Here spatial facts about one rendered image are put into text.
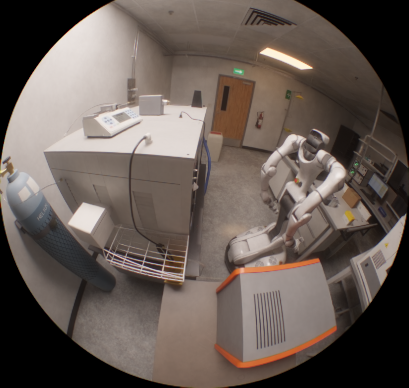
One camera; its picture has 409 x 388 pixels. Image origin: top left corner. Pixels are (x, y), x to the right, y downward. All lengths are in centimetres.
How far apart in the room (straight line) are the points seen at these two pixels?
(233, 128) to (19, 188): 454
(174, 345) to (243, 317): 51
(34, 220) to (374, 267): 209
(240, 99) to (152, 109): 368
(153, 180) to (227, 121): 411
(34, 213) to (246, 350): 100
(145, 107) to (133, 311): 176
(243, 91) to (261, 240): 385
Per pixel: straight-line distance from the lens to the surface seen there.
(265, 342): 54
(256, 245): 146
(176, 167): 38
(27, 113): 125
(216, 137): 321
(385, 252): 135
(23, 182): 87
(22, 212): 89
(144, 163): 40
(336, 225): 156
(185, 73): 440
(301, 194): 104
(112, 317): 177
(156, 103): 90
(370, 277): 143
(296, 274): 64
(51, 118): 134
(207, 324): 90
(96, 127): 61
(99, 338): 188
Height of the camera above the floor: 160
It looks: 37 degrees down
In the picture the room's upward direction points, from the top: 8 degrees clockwise
